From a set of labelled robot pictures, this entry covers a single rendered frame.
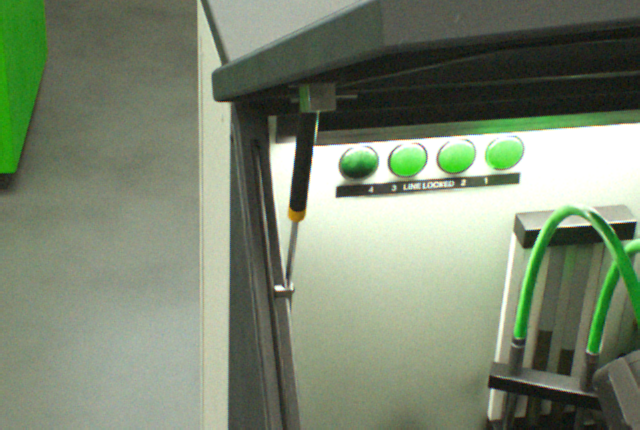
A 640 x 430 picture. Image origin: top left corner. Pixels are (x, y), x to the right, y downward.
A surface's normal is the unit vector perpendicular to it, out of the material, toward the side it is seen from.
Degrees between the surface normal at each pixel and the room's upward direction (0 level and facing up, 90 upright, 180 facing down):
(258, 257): 43
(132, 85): 0
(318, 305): 90
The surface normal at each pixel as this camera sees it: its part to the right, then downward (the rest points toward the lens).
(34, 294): 0.04, -0.85
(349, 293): 0.21, 0.53
